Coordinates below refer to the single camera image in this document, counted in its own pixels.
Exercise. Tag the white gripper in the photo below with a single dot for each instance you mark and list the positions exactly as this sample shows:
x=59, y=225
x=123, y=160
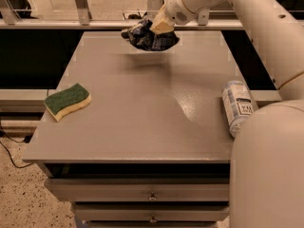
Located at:
x=176, y=9

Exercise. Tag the blue chip bag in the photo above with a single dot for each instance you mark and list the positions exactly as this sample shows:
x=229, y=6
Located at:
x=147, y=40

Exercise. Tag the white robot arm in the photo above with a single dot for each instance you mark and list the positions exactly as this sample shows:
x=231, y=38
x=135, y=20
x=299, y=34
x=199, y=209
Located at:
x=267, y=160

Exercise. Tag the clear plastic water bottle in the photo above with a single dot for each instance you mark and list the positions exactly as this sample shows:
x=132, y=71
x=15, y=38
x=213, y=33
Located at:
x=238, y=104

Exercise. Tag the green yellow sponge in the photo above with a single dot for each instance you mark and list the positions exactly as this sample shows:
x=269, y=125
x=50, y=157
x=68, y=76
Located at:
x=67, y=101

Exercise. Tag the grey drawer cabinet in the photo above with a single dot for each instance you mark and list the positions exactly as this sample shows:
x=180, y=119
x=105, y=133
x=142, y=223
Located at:
x=153, y=116

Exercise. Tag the top drawer with knob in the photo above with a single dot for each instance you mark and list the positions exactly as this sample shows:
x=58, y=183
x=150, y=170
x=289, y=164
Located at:
x=128, y=190

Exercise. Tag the drawer with knob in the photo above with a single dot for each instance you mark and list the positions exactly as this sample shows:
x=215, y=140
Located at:
x=128, y=190
x=150, y=212

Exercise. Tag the metal railing frame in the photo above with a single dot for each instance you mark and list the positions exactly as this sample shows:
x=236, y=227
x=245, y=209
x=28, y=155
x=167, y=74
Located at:
x=75, y=14

